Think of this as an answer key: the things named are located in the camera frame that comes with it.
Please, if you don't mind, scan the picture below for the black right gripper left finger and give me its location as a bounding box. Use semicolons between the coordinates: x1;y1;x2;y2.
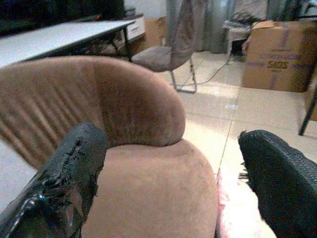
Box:
0;122;109;238

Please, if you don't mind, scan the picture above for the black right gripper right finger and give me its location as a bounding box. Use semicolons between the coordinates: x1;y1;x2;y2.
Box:
238;129;317;238

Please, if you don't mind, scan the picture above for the pink white pillow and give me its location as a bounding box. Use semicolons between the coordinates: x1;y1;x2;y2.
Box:
215;168;275;238

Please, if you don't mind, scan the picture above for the brown suede sofa chair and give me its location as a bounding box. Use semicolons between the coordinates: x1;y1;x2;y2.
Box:
0;55;220;238

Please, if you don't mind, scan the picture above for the black furniture leg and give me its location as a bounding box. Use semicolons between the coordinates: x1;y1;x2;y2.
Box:
298;84;317;136

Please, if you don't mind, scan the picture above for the large printed cardboard box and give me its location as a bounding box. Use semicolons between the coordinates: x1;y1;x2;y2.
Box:
241;19;317;93

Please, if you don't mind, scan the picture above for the white folding table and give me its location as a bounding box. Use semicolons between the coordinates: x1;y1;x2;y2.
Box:
0;19;136;68

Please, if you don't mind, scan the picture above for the small white side table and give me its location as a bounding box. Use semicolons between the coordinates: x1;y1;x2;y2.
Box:
222;20;253;64

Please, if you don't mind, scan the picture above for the white tv cabinet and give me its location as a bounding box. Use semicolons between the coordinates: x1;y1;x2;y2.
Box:
123;15;146;42

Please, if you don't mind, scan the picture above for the black television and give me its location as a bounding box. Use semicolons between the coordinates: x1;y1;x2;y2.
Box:
0;0;126;36

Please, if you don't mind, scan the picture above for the grey curtain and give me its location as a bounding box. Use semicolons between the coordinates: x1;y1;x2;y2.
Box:
166;0;233;54

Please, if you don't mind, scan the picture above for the grey fabric metal-leg chair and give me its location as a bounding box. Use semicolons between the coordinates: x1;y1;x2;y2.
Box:
131;0;206;94

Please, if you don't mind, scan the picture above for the small brown cardboard box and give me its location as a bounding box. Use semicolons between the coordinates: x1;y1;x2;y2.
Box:
144;16;168;47

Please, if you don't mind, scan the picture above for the grey floor cable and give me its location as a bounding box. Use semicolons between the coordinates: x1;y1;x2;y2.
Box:
196;58;231;85

